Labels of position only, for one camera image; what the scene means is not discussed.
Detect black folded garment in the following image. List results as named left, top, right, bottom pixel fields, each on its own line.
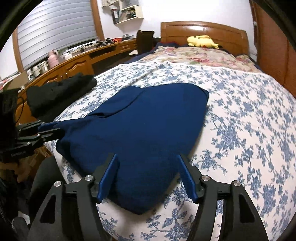
left=27, top=73, right=97, bottom=123

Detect wooden headboard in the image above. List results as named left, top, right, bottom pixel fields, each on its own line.
left=161, top=21, right=250, bottom=56

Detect navy blue suit jacket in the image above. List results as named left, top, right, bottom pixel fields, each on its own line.
left=42, top=83, right=209, bottom=215

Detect wooden louvered wardrobe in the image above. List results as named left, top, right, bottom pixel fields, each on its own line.
left=250, top=1, right=295, bottom=95

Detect dark wooden chair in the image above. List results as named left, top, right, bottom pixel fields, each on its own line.
left=129, top=30, right=154, bottom=56

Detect yellow Pikachu plush toy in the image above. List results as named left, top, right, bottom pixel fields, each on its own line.
left=187, top=35, right=220, bottom=49

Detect grey window blind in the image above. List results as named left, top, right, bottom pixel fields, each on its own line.
left=17, top=0, right=96, bottom=69

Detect pink vase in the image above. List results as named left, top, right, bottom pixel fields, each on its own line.
left=48, top=50, right=59, bottom=69

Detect red floral quilt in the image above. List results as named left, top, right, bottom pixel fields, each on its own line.
left=140, top=46, right=261, bottom=73

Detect red bowl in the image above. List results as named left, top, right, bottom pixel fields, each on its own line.
left=112, top=37, right=122, bottom=43

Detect white wall shelf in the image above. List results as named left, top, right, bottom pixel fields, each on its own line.
left=101, top=0, right=144, bottom=25

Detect wooden desk with cabinets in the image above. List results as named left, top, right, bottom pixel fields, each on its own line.
left=16, top=39, right=137, bottom=125

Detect blue floral bed sheet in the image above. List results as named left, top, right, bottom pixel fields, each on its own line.
left=54, top=57, right=295, bottom=240

